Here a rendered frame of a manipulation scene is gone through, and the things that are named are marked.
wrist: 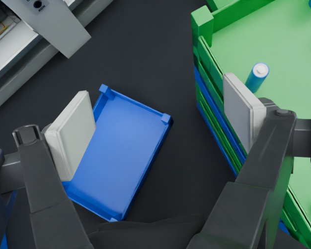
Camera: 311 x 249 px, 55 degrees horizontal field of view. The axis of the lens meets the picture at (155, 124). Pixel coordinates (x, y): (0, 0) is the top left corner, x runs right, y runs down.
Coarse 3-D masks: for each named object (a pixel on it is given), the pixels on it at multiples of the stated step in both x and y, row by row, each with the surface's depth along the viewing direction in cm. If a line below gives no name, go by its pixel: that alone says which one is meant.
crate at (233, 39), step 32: (256, 0) 38; (288, 0) 40; (192, 32) 38; (224, 32) 41; (256, 32) 40; (288, 32) 39; (224, 64) 40; (288, 64) 39; (256, 96) 39; (288, 96) 38; (288, 192) 31
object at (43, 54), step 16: (96, 0) 85; (112, 0) 89; (80, 16) 85; (32, 48) 85; (48, 48) 85; (16, 64) 85; (32, 64) 86; (0, 80) 85; (16, 80) 86; (0, 96) 86
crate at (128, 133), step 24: (120, 96) 81; (96, 120) 83; (120, 120) 83; (144, 120) 82; (168, 120) 73; (96, 144) 83; (120, 144) 82; (144, 144) 81; (96, 168) 82; (120, 168) 81; (144, 168) 80; (72, 192) 81; (96, 192) 80; (120, 192) 79; (120, 216) 75
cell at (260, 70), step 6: (258, 66) 33; (264, 66) 33; (252, 72) 33; (258, 72) 33; (264, 72) 33; (252, 78) 34; (258, 78) 33; (264, 78) 33; (246, 84) 37; (252, 84) 36; (258, 84) 35; (252, 90) 38
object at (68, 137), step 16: (80, 96) 20; (64, 112) 17; (80, 112) 19; (48, 128) 15; (64, 128) 16; (80, 128) 18; (48, 144) 15; (64, 144) 15; (80, 144) 18; (64, 160) 15; (80, 160) 18; (64, 176) 16
